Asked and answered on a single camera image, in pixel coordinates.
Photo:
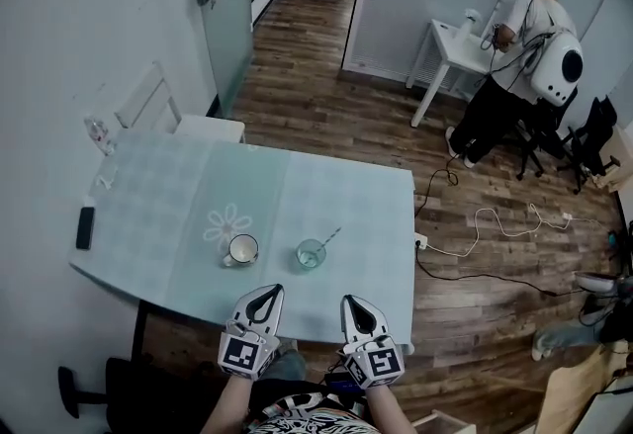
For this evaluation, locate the blue box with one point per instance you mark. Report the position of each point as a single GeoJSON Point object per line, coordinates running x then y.
{"type": "Point", "coordinates": [341, 380]}

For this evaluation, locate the white mug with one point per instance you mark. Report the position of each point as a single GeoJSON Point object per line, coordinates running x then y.
{"type": "Point", "coordinates": [241, 251]}

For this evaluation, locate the striped straw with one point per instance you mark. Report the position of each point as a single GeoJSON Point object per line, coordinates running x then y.
{"type": "Point", "coordinates": [327, 239]}

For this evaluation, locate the light green tablecloth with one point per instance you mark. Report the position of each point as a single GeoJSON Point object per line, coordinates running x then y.
{"type": "Point", "coordinates": [173, 204]}

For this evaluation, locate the white bowl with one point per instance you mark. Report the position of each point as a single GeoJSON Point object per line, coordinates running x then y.
{"type": "Point", "coordinates": [596, 281]}

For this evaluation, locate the white power strip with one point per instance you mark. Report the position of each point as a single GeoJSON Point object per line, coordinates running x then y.
{"type": "Point", "coordinates": [421, 241]}

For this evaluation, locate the black table leg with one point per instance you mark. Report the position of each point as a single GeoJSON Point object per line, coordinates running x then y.
{"type": "Point", "coordinates": [139, 328]}

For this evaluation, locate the person's left forearm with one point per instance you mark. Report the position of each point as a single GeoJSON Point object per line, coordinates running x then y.
{"type": "Point", "coordinates": [228, 402]}

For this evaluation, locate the person's patterned shirt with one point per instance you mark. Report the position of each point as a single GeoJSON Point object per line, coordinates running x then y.
{"type": "Point", "coordinates": [311, 414]}

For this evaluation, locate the white chair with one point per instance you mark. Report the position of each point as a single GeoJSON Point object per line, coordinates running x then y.
{"type": "Point", "coordinates": [163, 101]}

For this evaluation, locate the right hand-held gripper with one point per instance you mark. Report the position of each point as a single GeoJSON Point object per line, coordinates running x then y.
{"type": "Point", "coordinates": [378, 363]}

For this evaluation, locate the black stool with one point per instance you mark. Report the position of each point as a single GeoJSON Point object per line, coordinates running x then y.
{"type": "Point", "coordinates": [118, 397]}

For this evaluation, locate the black office chair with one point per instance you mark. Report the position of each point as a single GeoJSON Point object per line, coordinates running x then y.
{"type": "Point", "coordinates": [593, 140]}
{"type": "Point", "coordinates": [536, 140]}

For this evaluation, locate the white spray bottle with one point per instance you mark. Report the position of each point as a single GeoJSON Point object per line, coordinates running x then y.
{"type": "Point", "coordinates": [467, 26]}

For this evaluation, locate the white square table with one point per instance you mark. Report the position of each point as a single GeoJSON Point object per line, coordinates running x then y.
{"type": "Point", "coordinates": [457, 49]}

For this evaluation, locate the black smartphone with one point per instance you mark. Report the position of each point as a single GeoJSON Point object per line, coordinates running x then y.
{"type": "Point", "coordinates": [85, 228]}

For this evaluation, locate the frosted glass door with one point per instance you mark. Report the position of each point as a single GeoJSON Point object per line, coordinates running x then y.
{"type": "Point", "coordinates": [222, 17]}

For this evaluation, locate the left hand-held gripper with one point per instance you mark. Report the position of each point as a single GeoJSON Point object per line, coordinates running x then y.
{"type": "Point", "coordinates": [241, 354]}

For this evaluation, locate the clear glass cup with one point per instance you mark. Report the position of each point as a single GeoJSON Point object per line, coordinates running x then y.
{"type": "Point", "coordinates": [311, 258]}

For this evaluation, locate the person's jeans leg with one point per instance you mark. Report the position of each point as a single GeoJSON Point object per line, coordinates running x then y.
{"type": "Point", "coordinates": [289, 365]}

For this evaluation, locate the person's right forearm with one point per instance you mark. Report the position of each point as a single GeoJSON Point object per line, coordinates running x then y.
{"type": "Point", "coordinates": [390, 409]}

